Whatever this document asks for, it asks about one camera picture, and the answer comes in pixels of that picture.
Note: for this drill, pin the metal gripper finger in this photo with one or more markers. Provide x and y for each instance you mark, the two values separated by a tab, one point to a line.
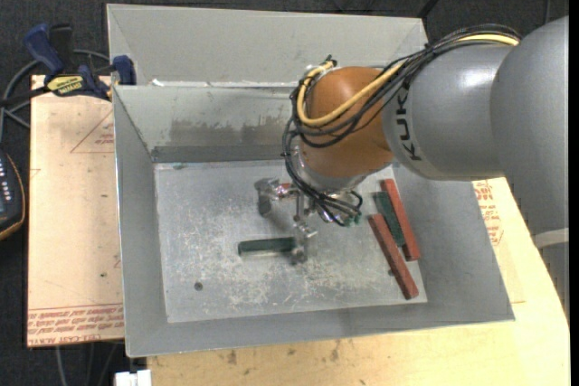
306	239
267	187

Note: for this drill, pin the grey metal bin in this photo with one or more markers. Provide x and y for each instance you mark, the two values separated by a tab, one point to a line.
217	212

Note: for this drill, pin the dark green flat block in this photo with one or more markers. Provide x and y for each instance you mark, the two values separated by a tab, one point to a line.
264	247
390	217

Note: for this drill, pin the brown cardboard board, red print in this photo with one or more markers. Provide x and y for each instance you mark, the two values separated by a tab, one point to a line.
72	212

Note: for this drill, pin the red-brown flat block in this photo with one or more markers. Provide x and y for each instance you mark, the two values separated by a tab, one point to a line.
392	257
402	217

